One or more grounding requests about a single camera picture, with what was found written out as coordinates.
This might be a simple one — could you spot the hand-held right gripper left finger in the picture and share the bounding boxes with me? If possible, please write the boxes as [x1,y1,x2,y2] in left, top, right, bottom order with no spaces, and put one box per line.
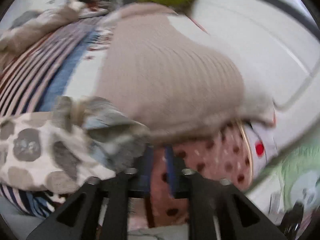
[26,146,154,240]

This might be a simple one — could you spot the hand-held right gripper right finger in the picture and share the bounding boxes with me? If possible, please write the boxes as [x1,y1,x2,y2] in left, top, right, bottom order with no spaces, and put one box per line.
[165,146,288,240]

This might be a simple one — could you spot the cream grey-dotted pants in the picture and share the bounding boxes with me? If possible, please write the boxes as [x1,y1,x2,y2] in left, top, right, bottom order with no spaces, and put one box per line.
[0,96,150,195]

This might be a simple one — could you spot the pink dotted cloth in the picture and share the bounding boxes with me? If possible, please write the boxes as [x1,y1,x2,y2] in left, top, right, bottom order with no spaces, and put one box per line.
[147,122,253,228]

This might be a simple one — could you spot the white cloth with red dots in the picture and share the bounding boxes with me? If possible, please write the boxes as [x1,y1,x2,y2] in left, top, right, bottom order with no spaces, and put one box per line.
[242,122,280,165]

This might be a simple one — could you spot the green printed blanket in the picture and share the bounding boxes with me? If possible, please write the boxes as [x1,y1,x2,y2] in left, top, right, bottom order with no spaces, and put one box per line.
[245,140,320,230]

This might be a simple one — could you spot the beige ribbed pillow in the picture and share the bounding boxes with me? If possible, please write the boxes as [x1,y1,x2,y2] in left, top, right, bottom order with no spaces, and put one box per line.
[95,2,277,145]

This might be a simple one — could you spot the striped blanket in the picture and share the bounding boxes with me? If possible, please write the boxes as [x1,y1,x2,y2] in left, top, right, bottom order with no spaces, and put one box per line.
[0,17,118,218]

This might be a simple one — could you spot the white headboard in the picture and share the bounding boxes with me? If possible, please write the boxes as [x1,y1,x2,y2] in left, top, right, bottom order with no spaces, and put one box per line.
[175,0,320,160]

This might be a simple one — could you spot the grey checked quilt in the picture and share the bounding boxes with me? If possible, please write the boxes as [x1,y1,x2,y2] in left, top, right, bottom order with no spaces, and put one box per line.
[0,2,80,63]

